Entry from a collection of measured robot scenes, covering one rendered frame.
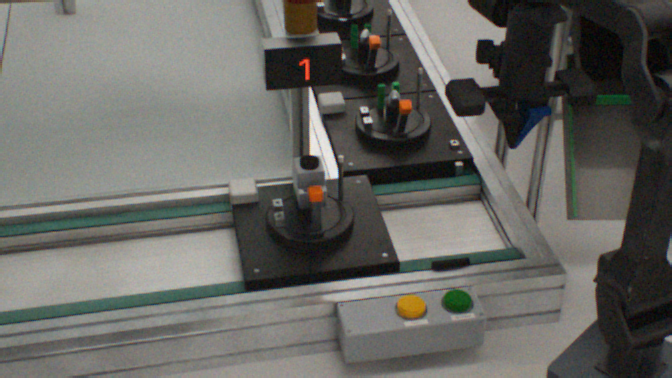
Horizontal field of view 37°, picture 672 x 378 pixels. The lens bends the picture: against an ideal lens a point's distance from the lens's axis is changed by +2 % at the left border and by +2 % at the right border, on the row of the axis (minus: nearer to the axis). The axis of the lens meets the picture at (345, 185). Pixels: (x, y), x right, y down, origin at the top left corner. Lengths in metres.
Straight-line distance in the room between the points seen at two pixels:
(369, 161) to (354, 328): 0.41
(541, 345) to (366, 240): 0.31
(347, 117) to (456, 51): 0.55
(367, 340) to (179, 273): 0.34
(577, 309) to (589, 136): 0.28
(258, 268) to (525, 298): 0.41
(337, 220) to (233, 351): 0.26
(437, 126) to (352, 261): 0.42
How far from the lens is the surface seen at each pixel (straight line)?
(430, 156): 1.75
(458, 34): 2.41
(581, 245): 1.77
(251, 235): 1.56
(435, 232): 1.66
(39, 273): 1.64
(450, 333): 1.45
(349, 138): 1.79
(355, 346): 1.42
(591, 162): 1.63
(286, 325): 1.47
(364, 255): 1.52
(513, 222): 1.63
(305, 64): 1.53
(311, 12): 1.50
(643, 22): 1.06
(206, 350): 1.48
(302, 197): 1.51
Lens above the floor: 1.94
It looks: 36 degrees down
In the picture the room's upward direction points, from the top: 1 degrees clockwise
